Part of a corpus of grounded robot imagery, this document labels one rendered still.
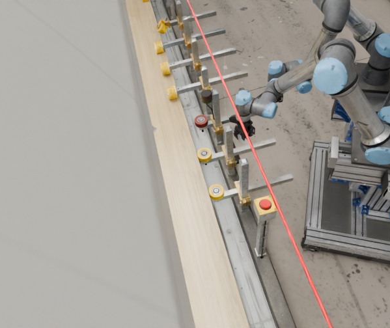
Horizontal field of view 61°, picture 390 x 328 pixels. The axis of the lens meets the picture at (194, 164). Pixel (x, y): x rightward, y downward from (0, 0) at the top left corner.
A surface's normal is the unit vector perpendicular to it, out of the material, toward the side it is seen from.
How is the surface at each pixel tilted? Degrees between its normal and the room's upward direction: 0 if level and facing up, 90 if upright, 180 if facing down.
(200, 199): 0
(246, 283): 0
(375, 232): 0
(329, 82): 84
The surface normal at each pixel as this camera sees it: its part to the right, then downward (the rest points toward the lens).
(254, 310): -0.12, -0.57
